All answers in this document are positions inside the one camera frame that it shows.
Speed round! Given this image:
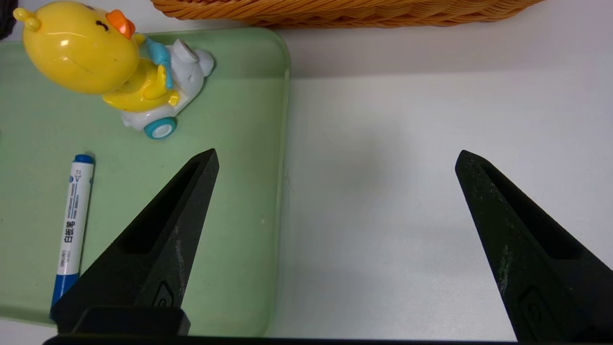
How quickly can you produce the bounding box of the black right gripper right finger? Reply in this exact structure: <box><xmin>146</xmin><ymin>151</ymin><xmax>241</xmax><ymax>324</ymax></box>
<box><xmin>455</xmin><ymin>150</ymin><xmax>613</xmax><ymax>342</ymax></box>

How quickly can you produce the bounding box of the light green plastic tray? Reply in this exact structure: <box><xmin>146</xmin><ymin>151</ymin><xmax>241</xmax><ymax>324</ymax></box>
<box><xmin>0</xmin><ymin>27</ymin><xmax>291</xmax><ymax>337</ymax></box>

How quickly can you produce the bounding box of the white marker blue cap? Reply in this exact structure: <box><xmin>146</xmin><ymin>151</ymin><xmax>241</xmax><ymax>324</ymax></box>
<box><xmin>49</xmin><ymin>154</ymin><xmax>95</xmax><ymax>319</ymax></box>

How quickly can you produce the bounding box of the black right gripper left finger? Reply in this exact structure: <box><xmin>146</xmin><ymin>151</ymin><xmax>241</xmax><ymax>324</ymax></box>
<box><xmin>51</xmin><ymin>149</ymin><xmax>220</xmax><ymax>335</ymax></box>

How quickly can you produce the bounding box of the yellow duck scooter toy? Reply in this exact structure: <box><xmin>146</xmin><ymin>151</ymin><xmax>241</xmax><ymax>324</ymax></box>
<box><xmin>13</xmin><ymin>0</ymin><xmax>215</xmax><ymax>140</ymax></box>

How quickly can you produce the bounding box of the orange wicker basket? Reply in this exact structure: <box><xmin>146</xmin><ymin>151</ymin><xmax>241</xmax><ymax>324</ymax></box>
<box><xmin>151</xmin><ymin>0</ymin><xmax>546</xmax><ymax>28</ymax></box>

